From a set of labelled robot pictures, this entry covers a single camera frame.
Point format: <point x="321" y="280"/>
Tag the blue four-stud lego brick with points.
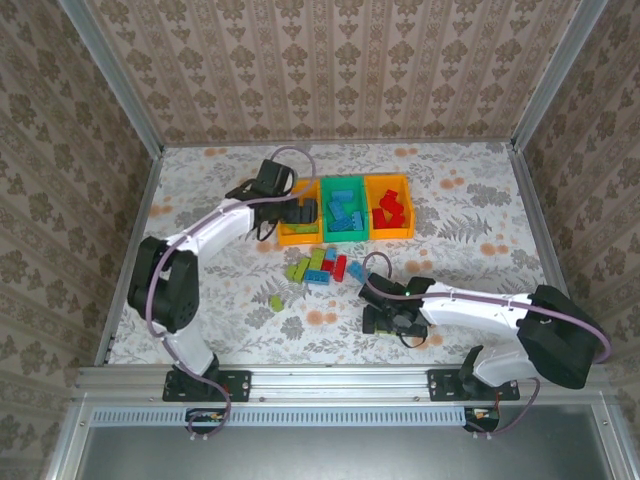
<point x="331" y="254"/>

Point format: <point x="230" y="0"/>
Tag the red four-stud lego brick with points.
<point x="327" y="265"/>

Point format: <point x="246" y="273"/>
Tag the wide aluminium mounting rail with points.
<point x="340" y="382"/>

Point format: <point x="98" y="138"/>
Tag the lime green eight-stud lego brick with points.
<point x="318" y="257"/>
<point x="305" y="228"/>

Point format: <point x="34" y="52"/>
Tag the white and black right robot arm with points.
<point x="475" y="307"/>

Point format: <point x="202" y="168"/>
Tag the floral patterned table cover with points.
<point x="450" y="240"/>

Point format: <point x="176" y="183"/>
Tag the grey metal panel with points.
<point x="350" y="455"/>

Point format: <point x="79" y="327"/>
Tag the black electronics box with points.
<point x="205" y="417"/>
<point x="482" y="415"/>

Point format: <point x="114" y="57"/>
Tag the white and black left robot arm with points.
<point x="220" y="227"/>

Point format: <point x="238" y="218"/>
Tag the green plastic bin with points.
<point x="345" y="236"/>

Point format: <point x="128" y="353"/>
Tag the aluminium frame post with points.
<point x="114" y="75"/>
<point x="557" y="75"/>

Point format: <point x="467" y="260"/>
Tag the yellow plastic bin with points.
<point x="287" y="240"/>
<point x="395" y="233"/>

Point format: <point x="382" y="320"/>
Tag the aluminium frame rail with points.
<point x="62" y="440"/>
<point x="617" y="440"/>
<point x="350" y="144"/>
<point x="544" y="225"/>
<point x="145" y="200"/>

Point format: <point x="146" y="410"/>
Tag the blue eight-stud lego brick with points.
<point x="336" y="210"/>
<point x="318" y="277"/>
<point x="339" y="225"/>

